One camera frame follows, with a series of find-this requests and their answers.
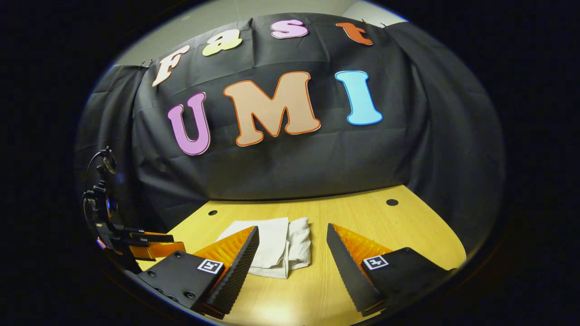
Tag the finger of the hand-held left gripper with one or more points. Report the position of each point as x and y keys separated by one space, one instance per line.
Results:
x=152 y=236
x=158 y=250

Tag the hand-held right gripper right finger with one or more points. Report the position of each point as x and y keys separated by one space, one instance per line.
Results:
x=349 y=276

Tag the black backdrop cloth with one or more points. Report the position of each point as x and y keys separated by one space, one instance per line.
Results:
x=290 y=172

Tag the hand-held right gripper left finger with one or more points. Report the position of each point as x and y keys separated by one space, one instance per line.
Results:
x=235 y=276

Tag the white jeans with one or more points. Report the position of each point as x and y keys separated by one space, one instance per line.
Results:
x=272 y=244

